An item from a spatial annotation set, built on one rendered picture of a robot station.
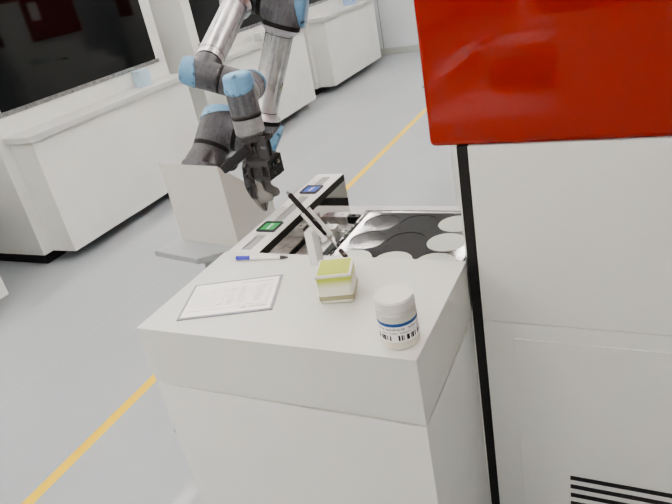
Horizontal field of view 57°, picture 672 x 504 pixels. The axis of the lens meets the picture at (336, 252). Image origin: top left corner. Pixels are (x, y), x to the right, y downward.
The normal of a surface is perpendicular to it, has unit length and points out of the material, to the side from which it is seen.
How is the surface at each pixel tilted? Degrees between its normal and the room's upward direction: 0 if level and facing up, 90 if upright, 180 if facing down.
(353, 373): 90
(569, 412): 90
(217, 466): 90
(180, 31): 90
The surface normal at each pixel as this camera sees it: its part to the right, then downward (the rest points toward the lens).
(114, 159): 0.90, 0.04
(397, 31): -0.40, 0.47
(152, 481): -0.18, -0.88
